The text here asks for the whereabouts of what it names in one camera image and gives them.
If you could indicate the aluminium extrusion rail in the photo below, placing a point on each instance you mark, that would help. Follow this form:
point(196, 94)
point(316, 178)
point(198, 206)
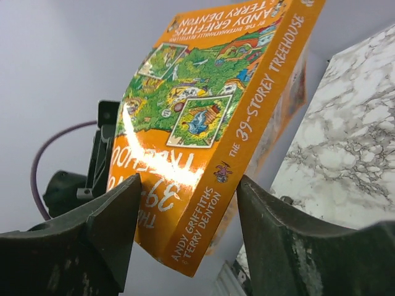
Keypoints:
point(232, 280)

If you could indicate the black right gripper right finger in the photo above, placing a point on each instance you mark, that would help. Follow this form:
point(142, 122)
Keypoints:
point(292, 253)

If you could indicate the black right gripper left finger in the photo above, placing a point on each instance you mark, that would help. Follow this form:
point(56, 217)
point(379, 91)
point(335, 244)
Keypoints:
point(83, 252)

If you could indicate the orange treehouse paperback book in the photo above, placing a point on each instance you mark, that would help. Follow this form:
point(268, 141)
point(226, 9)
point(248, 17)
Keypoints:
point(204, 108)

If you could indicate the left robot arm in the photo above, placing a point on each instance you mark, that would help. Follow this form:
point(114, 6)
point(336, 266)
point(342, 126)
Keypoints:
point(67, 190)

